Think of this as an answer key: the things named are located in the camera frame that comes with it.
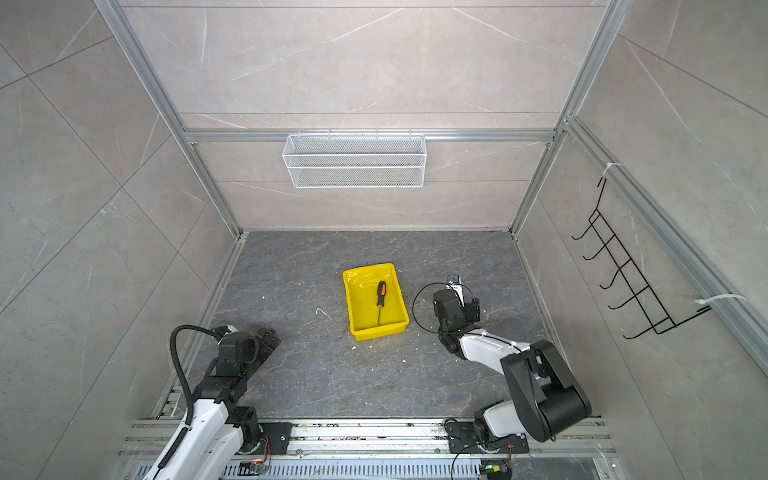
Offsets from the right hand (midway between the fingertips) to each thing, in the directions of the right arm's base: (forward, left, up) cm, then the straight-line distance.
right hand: (459, 295), depth 92 cm
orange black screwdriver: (+5, +24, -4) cm, 25 cm away
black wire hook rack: (-3, -34, +23) cm, 41 cm away
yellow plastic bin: (+2, +27, -6) cm, 28 cm away
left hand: (-11, +59, -1) cm, 60 cm away
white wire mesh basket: (+40, +30, +24) cm, 56 cm away
